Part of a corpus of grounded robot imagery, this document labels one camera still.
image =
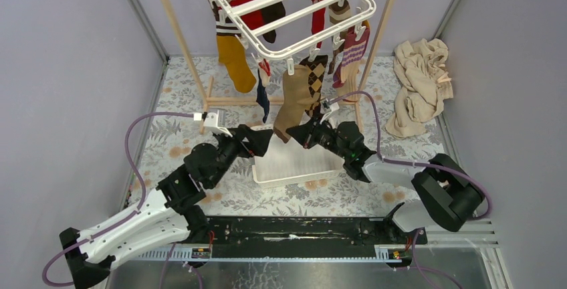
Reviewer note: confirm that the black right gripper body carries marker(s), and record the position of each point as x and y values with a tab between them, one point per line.
323	135

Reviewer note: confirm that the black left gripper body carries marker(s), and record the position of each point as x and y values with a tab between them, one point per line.
232	147

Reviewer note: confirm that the tan brown sock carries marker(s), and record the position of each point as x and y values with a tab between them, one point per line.
297	97

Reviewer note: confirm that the purple striped beige sock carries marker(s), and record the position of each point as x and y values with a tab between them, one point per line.
354	49

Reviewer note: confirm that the brown argyle sock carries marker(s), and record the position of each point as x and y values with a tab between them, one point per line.
316	72

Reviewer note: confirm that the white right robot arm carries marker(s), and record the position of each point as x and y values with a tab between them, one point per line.
447	196

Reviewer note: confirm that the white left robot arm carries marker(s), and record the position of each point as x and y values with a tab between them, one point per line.
168	213

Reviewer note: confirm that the white clip sock hanger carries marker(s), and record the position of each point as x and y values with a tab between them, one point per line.
277	11

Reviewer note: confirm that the white plastic basket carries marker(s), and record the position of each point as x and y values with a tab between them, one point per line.
289	163

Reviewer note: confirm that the wooden clothes rack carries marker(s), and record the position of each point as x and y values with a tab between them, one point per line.
250	38

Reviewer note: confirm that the navy blue sock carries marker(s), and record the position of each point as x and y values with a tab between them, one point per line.
264	75

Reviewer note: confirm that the mustard yellow striped sock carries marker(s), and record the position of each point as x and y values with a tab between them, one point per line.
232	53

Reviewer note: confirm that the beige crumpled cloth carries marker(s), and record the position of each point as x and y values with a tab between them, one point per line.
425	84

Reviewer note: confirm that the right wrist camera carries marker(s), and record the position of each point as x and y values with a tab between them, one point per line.
328	107

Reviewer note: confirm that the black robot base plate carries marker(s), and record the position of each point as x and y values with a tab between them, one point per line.
302	237

